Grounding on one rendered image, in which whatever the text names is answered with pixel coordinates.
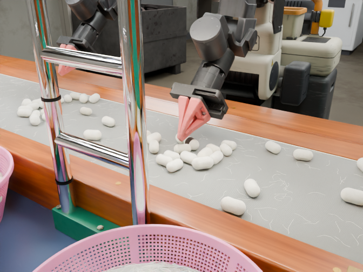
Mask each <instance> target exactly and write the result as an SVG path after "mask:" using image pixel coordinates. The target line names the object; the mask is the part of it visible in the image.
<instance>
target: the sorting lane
mask: <svg viewBox="0 0 363 272"><path fill-rule="evenodd" d="M72 92H74V91H69V90H65V89H60V88H59V93H60V95H61V97H62V98H63V99H64V96H65V95H66V94H68V95H70V93H72ZM74 93H77V92H74ZM79 94H80V95H81V94H82V93H79ZM87 96H88V100H87V102H86V103H81V102H80V100H75V99H72V101H71V102H69V103H68V102H66V101H65V99H64V102H63V103H62V104H61V105H62V112H63V119H64V126H65V132H66V133H68V134H71V135H74V136H76V137H79V138H82V139H85V138H84V137H83V133H84V131H86V130H99V131H100V132H101V134H102V137H101V138H100V139H99V140H88V141H92V142H95V143H97V144H100V145H103V146H106V147H109V148H113V149H116V150H118V151H121V152H124V153H127V141H126V126H125V111H124V104H122V103H118V102H115V101H111V100H106V99H102V98H100V99H99V100H98V101H97V102H96V103H91V102H90V101H89V97H90V95H87ZM40 98H41V90H40V86H39V83H36V82H33V81H29V80H25V79H20V78H16V77H12V76H7V75H4V74H0V128H2V129H5V130H7V131H10V132H13V133H16V134H19V135H21V136H23V137H26V138H29V139H31V140H34V141H37V142H40V143H42V144H45V145H48V146H50V143H49V136H48V130H47V126H46V121H44V120H43V119H42V115H41V114H40V116H39V118H40V123H39V125H36V126H35V125H32V124H31V122H30V117H20V116H19V115H18V114H17V111H18V108H19V107H20V106H21V105H22V102H23V100H24V99H30V100H31V102H32V101H33V100H36V99H40ZM82 107H86V108H90V109H92V113H91V115H85V114H81V113H80V109H81V108H82ZM105 116H108V117H111V118H113V119H114V120H115V122H116V123H115V125H114V126H112V127H109V126H106V125H104V124H103V123H102V118H103V117H105ZM178 124H179V117H175V116H172V115H168V114H164V113H160V112H155V111H151V110H147V109H146V129H147V130H148V131H150V132H151V134H152V133H155V132H157V133H159V134H160V135H161V137H162V138H161V140H160V142H158V143H159V151H158V152H157V153H151V152H150V150H149V145H147V153H148V166H149V184H151V185H154V186H156V187H159V188H161V189H164V190H166V191H169V192H172V193H175V194H178V195H180V196H183V197H185V198H188V199H190V200H193V201H196V202H199V203H202V204H204V205H207V206H209V207H212V208H214V209H217V210H220V211H222V212H225V213H228V214H231V215H233V216H236V217H238V218H241V219H243V220H246V221H249V222H252V223H255V224H257V225H260V226H262V227H265V228H267V229H270V230H273V231H275V232H278V233H281V234H284V235H286V236H289V237H291V238H294V239H296V240H299V241H302V242H304V243H308V244H310V245H313V246H315V247H318V248H320V249H323V250H326V251H328V252H331V253H334V254H337V255H339V256H342V257H344V258H347V259H349V260H352V261H355V262H357V263H361V264H363V205H362V206H361V205H356V204H353V203H350V202H346V201H344V200H343V199H342V198H341V195H340V194H341V191H342V190H343V189H344V188H353V189H357V190H360V191H363V172H362V171H361V170H360V169H359V168H358V167H357V161H356V160H352V159H348V158H344V157H340V156H337V155H332V154H328V153H324V152H319V151H315V150H312V149H308V148H303V147H299V146H295V145H290V144H286V143H283V142H279V141H275V140H271V139H266V138H262V137H258V136H255V135H250V134H246V133H241V132H237V131H233V130H229V129H226V128H221V127H217V126H213V125H209V124H204V125H203V126H201V127H199V128H198V129H197V130H195V131H194V132H192V133H191V134H190V135H189V137H193V138H195V139H196V140H197V141H198V142H199V148H198V149H197V150H191V151H190V152H191V153H193V154H195V155H196V156H197V154H198V153H199V152H200V151H201V150H202V149H203V148H205V147H206V145H208V144H214V145H216V146H218V147H220V145H221V142H222V141H224V140H229V141H234V142H235V143H236V144H237V147H236V149H234V150H232V154H231V155H230V156H225V155H223V159H222V160H221V161H219V162H218V163H217V164H213V166H212V167H211V168H208V169H200V170H197V169H194V168H193V166H192V165H191V164H188V163H187V162H184V161H183V166H182V168H181V169H179V170H176V171H175V172H169V171H168V170H167V169H166V167H165V166H163V165H160V164H158V163H157V162H156V157H157V155H159V154H164V152H165V151H167V150H170V151H173V152H175V151H174V147H175V145H177V144H179V143H178V142H177V140H176V134H177V133H178ZM268 141H273V142H274V143H276V144H278V145H280V147H281V150H280V152H279V153H277V154H274V153H272V152H270V151H269V150H267V149H266V147H265V144H266V143H267V142H268ZM296 149H305V150H309V151H311V152H312V153H313V158H312V159H311V160H309V161H305V160H298V159H296V158H294V156H293V152H294V151H295V150H296ZM68 151H69V154H72V155H74V156H76V157H79V158H82V159H84V160H87V161H90V162H93V163H95V164H98V165H101V166H103V167H106V168H108V169H111V170H113V171H116V172H119V173H122V174H125V175H127V176H129V171H126V170H124V169H121V168H118V167H116V166H113V165H110V164H107V163H105V162H102V161H99V160H96V159H94V158H91V157H88V156H86V155H83V154H80V153H77V152H75V151H72V150H70V149H68ZM247 179H253V180H255V181H256V183H257V184H258V186H259V188H260V194H259V195H258V196H257V197H251V196H249V195H248V193H247V191H246V190H245V188H244V182H245V181H246V180H247ZM227 196H229V197H231V198H234V199H237V200H241V201H243V202H244V204H245V205H246V210H245V213H244V214H242V215H235V214H233V213H230V212H227V211H224V210H223V209H222V208H221V205H220V202H221V200H222V199H223V198H224V197H227Z"/></svg>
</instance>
